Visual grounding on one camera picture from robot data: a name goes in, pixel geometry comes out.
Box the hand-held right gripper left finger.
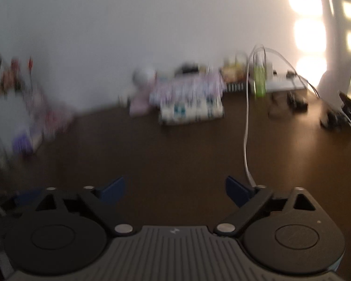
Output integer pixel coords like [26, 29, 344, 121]
[35, 177, 136, 236]

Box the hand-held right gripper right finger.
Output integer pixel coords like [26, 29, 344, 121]
[213, 176, 316, 237]

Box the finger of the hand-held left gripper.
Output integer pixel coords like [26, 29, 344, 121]
[15, 189, 44, 207]

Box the pink floral garment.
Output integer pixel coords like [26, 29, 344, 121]
[149, 74, 226, 106]

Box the purple tissue packet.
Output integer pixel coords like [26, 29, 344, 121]
[12, 129, 44, 155]

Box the clear plastic bag red print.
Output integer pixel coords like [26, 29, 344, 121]
[20, 85, 77, 141]

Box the plain pink cloth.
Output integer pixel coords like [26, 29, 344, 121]
[129, 85, 157, 116]

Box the dark green book box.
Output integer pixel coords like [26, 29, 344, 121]
[224, 81, 249, 92]

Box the small black device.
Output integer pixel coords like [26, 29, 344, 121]
[287, 91, 308, 112]

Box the green spray bottle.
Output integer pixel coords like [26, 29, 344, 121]
[253, 51, 267, 96]

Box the white power strip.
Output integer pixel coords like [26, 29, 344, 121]
[265, 74, 306, 92]

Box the white round lamp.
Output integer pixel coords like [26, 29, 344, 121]
[133, 67, 157, 87]

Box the yellow snack box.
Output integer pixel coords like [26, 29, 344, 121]
[221, 54, 248, 84]

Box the artificial flower bouquet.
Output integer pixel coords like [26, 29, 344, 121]
[0, 45, 36, 94]

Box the small grey box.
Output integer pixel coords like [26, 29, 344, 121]
[175, 62, 205, 75]

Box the thick white cable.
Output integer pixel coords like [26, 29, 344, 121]
[243, 44, 267, 186]

